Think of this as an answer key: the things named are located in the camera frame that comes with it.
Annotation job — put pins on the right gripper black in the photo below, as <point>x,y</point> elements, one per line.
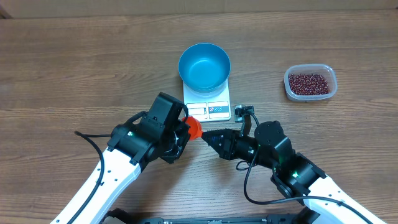
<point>227,136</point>

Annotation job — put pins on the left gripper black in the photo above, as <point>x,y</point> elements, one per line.
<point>172,155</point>

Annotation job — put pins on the orange scoop with blue handle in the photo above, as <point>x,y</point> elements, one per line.
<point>195,130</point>

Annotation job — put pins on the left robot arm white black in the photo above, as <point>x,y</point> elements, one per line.
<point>143,138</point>

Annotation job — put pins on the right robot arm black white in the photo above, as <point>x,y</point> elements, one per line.
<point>295,176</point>

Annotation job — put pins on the white digital kitchen scale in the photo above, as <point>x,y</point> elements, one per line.
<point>208,106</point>

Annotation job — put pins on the blue metal bowl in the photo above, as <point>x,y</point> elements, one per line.
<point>204,67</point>

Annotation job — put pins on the red beans in container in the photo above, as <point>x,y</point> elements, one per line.
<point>308,84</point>

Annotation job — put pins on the clear plastic food container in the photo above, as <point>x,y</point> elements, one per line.
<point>321,69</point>

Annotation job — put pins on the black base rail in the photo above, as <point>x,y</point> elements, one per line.
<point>119,216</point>

